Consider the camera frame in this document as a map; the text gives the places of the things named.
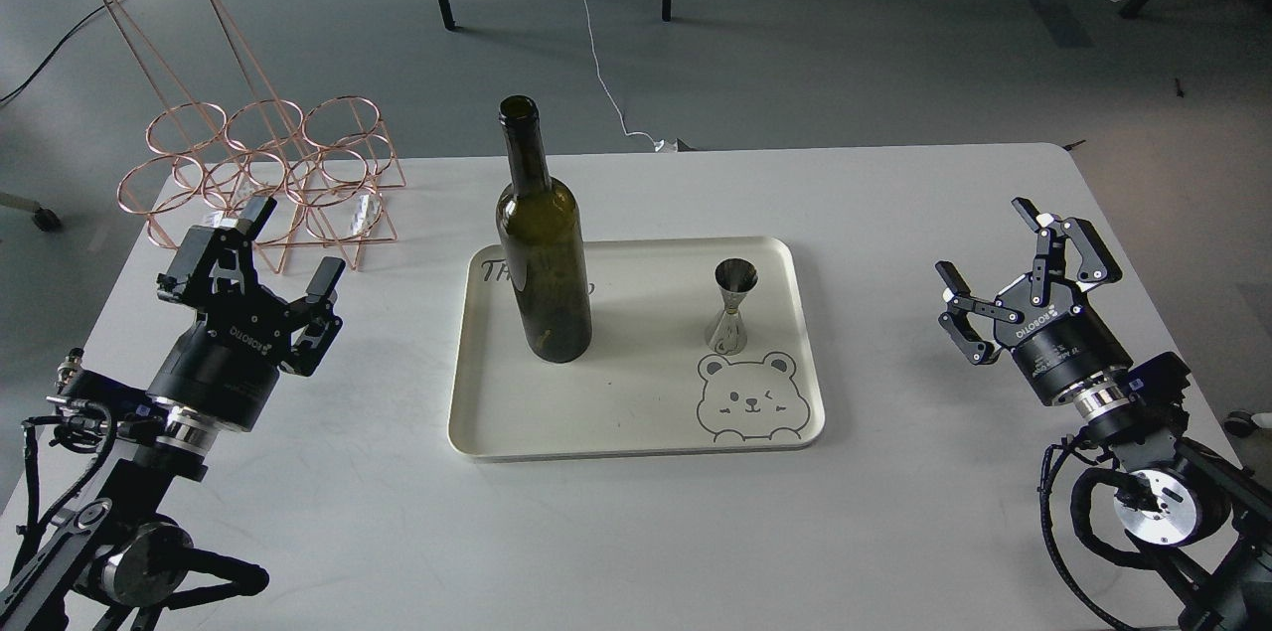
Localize cream tray with bear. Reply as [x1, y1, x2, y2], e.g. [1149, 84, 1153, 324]
[448, 237, 824, 461]

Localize copper wire wine rack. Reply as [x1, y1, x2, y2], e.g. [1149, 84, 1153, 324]
[100, 0, 407, 274]

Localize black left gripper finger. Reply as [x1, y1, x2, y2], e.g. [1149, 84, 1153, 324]
[235, 195, 277, 242]
[304, 256, 346, 305]

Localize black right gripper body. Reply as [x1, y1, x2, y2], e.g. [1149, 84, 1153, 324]
[993, 276, 1132, 407]

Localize dark green wine bottle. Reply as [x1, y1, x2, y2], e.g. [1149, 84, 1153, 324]
[496, 93, 591, 364]

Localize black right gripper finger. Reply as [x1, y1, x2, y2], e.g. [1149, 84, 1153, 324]
[1013, 197, 1123, 308]
[935, 260, 1024, 365]

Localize silver metal jigger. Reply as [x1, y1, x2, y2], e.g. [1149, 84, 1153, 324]
[705, 258, 759, 356]

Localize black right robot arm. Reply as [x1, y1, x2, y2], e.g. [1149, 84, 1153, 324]
[935, 197, 1271, 630]

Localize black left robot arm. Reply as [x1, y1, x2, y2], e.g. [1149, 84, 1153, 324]
[3, 196, 345, 630]

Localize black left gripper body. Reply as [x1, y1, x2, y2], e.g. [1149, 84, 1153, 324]
[148, 226, 343, 431]

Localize chair caster at left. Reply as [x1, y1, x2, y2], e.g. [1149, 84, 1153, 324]
[0, 192, 64, 233]

